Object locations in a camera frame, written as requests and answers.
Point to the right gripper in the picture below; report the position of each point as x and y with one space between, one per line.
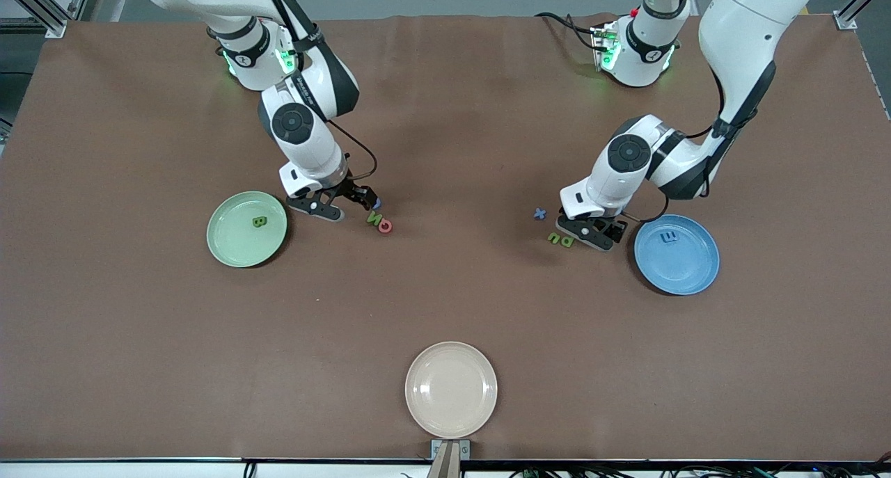
356 192

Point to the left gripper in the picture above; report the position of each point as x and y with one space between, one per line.
615 227

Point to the green foam letter N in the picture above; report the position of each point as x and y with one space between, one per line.
374 218

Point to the red round foam letter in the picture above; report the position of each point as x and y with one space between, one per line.
385 226

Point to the blue foam letter m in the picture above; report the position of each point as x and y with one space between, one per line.
669 237

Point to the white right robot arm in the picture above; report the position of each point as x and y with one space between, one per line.
313 151

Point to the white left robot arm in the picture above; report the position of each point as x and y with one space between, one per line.
738 40

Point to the metal arm base connector plate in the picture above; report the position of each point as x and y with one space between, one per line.
607 46
289 60

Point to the blue plate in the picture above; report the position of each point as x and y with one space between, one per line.
686 269

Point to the brown table cover mat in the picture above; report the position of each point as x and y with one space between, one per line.
445 151

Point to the green plate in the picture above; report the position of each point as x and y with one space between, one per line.
237 245

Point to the beige plate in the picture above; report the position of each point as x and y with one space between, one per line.
451 389

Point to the metal camera post bracket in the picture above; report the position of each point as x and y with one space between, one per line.
451 467

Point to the aluminium frame post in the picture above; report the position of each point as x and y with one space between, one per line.
56 29
844 20

